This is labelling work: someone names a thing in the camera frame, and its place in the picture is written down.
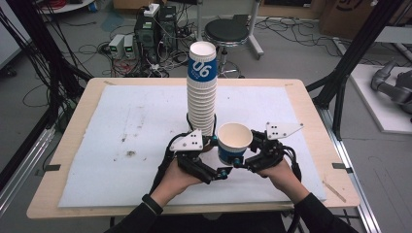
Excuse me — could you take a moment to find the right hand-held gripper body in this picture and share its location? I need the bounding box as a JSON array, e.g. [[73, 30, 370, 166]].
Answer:
[[245, 121, 305, 174]]

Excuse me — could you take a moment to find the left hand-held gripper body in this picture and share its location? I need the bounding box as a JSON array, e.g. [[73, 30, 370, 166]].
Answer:
[[168, 128, 216, 186]]

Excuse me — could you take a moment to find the brown cup holder with wires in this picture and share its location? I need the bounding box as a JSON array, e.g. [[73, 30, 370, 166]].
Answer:
[[185, 112, 219, 153]]

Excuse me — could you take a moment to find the blue banded single paper cup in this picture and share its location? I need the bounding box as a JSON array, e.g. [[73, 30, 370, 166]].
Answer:
[[216, 121, 254, 167]]

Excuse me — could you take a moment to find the stack of white paper cups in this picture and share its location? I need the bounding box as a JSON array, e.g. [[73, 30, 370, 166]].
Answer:
[[186, 41, 219, 138]]

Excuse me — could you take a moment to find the person's right hand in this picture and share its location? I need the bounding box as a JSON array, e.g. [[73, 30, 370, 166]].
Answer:
[[257, 158, 311, 206]]

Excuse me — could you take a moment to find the person's left hand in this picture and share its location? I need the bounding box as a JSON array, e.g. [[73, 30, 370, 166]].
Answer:
[[150, 158, 204, 209]]

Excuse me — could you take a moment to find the person's black clothing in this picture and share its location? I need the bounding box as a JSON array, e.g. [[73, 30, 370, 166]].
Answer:
[[154, 212, 294, 233]]

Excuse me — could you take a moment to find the white foam mat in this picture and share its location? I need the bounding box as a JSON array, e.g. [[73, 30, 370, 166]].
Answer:
[[57, 84, 327, 209]]

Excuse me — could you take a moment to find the black wristband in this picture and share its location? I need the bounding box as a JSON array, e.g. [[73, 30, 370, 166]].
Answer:
[[141, 192, 164, 216]]

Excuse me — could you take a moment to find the brown tape strip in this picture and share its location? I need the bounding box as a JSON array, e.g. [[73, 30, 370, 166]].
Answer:
[[325, 183, 348, 204]]

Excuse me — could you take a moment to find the white metal stand leg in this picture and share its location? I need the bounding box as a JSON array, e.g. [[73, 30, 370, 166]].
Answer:
[[247, 0, 265, 61]]

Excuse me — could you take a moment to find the black round stool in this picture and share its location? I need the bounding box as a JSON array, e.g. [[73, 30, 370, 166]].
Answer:
[[203, 17, 251, 80]]

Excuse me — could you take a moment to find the large black computer tower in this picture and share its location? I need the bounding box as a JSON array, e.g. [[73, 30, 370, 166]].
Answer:
[[133, 14, 160, 64]]

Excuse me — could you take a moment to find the grey bench power supply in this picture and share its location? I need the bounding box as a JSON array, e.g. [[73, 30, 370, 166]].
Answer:
[[108, 33, 126, 60], [122, 34, 137, 60]]

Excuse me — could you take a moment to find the white floor board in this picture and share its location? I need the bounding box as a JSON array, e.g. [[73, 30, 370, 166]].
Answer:
[[349, 63, 412, 136]]

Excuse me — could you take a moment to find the small black computer tower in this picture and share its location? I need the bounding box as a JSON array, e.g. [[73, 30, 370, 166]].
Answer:
[[157, 5, 179, 52]]

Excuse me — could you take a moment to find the white power strip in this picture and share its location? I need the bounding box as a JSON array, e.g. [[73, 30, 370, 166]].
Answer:
[[143, 2, 161, 18]]

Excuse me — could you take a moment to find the cardboard box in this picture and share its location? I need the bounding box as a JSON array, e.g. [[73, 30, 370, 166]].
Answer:
[[318, 0, 412, 41]]

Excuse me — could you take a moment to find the white round table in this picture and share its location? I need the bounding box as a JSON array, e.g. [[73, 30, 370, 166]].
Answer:
[[36, 0, 95, 15]]

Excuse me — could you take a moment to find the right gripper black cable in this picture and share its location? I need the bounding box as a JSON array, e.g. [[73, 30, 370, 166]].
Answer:
[[281, 145, 303, 233]]

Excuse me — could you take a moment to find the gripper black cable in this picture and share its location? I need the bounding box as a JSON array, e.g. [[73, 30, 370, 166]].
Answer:
[[148, 133, 183, 196], [281, 145, 303, 233]]

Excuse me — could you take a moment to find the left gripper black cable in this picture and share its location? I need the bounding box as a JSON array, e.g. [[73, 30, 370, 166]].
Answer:
[[148, 133, 183, 196]]

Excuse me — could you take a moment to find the aluminium rail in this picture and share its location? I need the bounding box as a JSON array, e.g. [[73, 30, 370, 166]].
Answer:
[[318, 106, 384, 233], [0, 125, 56, 216]]

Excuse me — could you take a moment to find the black floor cable bundle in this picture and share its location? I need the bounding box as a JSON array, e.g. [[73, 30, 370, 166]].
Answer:
[[255, 17, 342, 60]]

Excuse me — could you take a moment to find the black frame stand with cables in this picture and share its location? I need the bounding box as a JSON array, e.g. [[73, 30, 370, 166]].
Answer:
[[0, 0, 94, 130]]

